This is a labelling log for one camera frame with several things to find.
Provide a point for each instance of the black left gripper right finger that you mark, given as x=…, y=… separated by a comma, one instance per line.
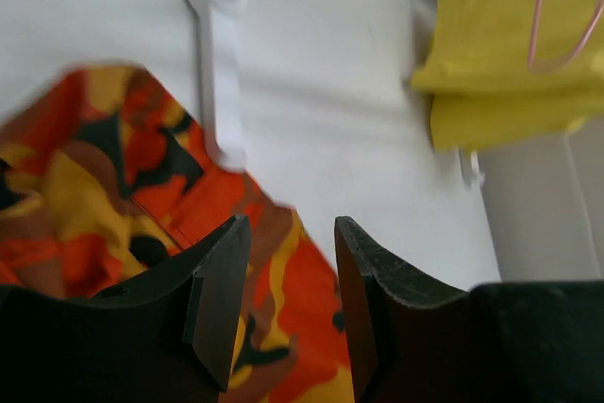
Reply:
x=413, y=338

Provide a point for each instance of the orange camouflage trousers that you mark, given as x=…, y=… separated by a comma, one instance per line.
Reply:
x=105, y=175

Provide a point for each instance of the pink wire hanger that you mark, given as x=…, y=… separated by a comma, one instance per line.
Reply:
x=560, y=31

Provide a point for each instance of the white clothes rack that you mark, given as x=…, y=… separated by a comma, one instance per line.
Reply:
x=219, y=80

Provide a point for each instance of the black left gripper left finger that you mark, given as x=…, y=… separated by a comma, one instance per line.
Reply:
x=165, y=335

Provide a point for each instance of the yellow garment on hanger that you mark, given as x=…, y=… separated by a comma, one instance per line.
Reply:
x=484, y=94

